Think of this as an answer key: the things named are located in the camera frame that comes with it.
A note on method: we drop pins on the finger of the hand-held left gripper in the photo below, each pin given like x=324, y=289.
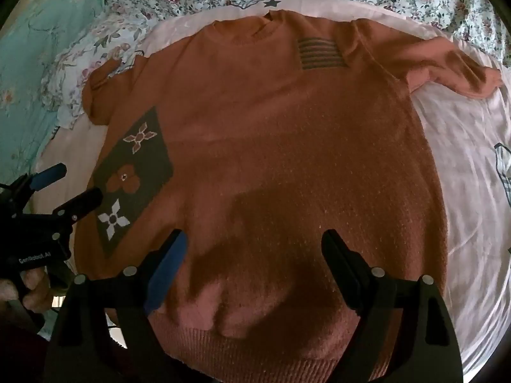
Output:
x=48, y=175
x=82, y=203

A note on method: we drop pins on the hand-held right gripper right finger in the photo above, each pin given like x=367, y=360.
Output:
x=339, y=259

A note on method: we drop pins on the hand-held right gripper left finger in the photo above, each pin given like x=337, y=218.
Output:
x=167, y=271

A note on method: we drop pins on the orange knit sweater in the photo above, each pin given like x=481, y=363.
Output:
x=279, y=147

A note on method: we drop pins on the person's left hand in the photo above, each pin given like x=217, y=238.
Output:
x=36, y=287

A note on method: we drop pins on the teal floral pillow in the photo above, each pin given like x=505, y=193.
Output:
x=40, y=48

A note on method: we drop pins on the pink bed sheet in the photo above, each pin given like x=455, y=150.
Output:
x=471, y=167

